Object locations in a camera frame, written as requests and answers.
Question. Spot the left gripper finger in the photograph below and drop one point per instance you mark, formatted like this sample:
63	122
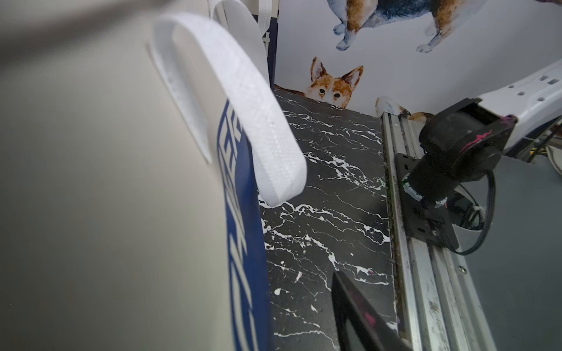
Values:
359	326

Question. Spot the blue white bag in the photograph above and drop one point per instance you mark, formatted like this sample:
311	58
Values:
268	39
138	139

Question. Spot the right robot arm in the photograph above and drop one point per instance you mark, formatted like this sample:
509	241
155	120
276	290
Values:
465	141

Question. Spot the aluminium frame rail front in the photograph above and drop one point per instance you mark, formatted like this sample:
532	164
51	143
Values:
440	306

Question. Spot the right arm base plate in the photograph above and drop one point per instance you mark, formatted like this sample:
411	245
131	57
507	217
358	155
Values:
421	202

